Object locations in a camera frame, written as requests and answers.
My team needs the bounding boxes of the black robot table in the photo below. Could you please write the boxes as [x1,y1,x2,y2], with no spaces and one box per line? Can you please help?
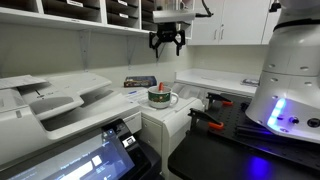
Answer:
[167,130,320,180]

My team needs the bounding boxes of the black clamp with orange handle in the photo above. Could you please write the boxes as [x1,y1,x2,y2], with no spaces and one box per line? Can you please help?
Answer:
[205,92,234,108]
[187,107,225,131]

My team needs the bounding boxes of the dark flat tray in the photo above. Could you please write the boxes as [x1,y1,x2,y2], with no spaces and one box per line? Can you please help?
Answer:
[123,75,158,89]

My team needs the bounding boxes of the printer touch screen panel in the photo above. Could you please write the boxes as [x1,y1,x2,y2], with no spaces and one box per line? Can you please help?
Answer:
[0,117,152,180]

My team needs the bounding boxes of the white counter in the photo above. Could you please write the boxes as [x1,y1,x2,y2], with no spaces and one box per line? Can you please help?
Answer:
[174,67,261,98]

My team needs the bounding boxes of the white wall cabinet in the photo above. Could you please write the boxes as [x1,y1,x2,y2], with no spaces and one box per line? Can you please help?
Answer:
[186,0,282,47]

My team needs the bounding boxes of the white shelf bracket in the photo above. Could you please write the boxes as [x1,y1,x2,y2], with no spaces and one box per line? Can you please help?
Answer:
[126,35,138,70]

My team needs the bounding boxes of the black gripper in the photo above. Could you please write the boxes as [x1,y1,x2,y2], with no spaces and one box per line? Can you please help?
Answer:
[148,22,186,59]

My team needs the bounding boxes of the printed papers with blue mark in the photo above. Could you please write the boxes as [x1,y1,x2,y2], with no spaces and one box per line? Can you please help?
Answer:
[123,87,155,105]

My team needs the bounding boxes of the small dark item on counter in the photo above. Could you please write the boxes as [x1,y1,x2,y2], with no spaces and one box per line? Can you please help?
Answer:
[240,77,261,88]

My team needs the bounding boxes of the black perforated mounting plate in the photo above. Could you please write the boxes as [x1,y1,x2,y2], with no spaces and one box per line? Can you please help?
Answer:
[188,92,320,172]

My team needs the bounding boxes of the white mug with green band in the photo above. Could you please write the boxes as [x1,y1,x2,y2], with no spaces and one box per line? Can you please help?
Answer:
[146,85,180,110]

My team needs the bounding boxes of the white multifunction printer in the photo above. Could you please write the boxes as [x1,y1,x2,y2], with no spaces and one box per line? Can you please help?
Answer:
[0,72,143,168]

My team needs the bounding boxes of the white mail sorter shelf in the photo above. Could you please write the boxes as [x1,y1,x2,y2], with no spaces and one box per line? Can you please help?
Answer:
[0,0,195,40]

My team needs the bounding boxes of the white printer finisher unit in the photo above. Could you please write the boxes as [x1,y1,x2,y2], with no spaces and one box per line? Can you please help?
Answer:
[139,82,205,180]

